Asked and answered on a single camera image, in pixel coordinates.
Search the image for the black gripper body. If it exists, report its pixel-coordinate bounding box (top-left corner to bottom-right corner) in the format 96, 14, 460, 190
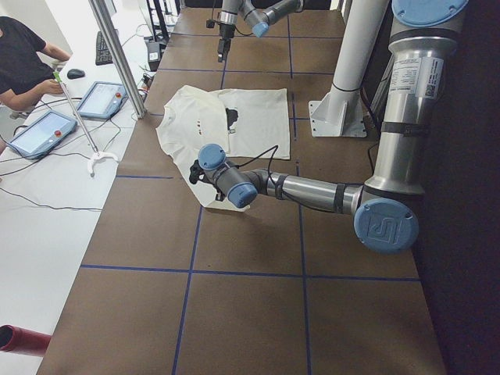
215, 187, 226, 202
220, 22, 233, 41

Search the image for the cream long-sleeve printed shirt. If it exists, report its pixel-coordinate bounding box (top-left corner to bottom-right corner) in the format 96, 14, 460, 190
156, 85, 291, 213

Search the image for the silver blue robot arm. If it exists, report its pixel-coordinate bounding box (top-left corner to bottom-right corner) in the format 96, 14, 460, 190
189, 1, 467, 254
216, 0, 304, 63

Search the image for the black power adapter box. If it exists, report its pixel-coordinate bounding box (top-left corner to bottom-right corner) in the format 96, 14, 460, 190
146, 41, 162, 72

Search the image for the black keyboard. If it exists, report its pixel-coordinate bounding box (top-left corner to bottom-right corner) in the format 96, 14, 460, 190
95, 31, 113, 66

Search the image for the white reacher grabber stick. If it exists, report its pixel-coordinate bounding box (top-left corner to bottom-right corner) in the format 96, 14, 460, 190
53, 71, 119, 177

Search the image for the far blue teach pendant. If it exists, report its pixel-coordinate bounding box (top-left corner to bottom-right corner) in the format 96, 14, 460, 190
77, 81, 127, 120

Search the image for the blue teach pendant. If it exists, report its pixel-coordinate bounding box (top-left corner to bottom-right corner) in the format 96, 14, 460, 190
7, 110, 77, 159
77, 81, 127, 120

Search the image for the black computer mouse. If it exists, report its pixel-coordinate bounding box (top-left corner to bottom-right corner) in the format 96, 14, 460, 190
66, 69, 85, 80

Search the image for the near blue teach pendant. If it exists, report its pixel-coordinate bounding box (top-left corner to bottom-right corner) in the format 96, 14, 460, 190
7, 110, 77, 159

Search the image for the person in black shirt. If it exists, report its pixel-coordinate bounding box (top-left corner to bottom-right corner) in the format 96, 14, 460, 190
1, 16, 71, 112

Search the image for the red cylinder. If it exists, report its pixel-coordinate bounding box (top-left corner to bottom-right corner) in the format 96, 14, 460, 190
1, 325, 52, 357

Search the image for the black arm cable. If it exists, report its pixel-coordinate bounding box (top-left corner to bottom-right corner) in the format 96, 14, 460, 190
210, 0, 255, 37
230, 144, 376, 214

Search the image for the aluminium frame post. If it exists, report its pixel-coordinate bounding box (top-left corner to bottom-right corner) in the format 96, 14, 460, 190
89, 0, 146, 119

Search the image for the white camera mast with base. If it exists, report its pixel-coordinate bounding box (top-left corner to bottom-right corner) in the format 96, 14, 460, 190
309, 0, 389, 138

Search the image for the black pendant cable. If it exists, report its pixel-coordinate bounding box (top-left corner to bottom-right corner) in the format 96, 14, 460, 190
0, 90, 123, 213

